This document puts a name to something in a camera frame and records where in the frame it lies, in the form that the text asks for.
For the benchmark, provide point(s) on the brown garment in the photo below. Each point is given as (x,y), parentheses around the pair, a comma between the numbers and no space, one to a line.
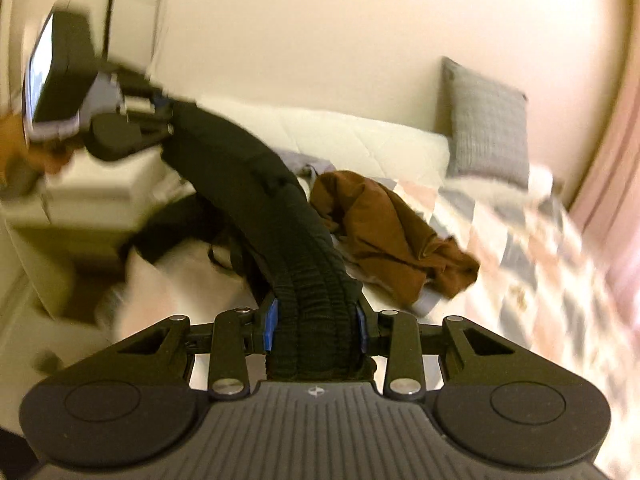
(389,242)

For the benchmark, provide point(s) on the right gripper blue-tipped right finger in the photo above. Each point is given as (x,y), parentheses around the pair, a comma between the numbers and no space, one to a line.
(396,336)

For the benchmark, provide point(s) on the left hand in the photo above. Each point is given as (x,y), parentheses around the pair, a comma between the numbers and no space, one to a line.
(13,147)

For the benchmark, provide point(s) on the pink curtain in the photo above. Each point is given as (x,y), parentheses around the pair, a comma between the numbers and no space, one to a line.
(606,208)

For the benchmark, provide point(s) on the grey garment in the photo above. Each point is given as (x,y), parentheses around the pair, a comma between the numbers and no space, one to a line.
(307,167)

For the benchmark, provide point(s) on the grey knit cushion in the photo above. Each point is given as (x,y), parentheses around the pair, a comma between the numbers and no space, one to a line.
(488,126)

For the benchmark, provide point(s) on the checkered pastel bed quilt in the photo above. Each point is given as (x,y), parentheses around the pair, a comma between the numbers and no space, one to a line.
(537,286)

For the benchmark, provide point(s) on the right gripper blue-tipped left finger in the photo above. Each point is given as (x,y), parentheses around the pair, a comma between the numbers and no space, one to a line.
(237,334)

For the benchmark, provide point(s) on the black pants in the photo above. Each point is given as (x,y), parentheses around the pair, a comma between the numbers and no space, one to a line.
(243,190)

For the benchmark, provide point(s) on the cream dressing table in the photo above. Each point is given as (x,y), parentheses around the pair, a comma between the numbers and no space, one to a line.
(74,223)

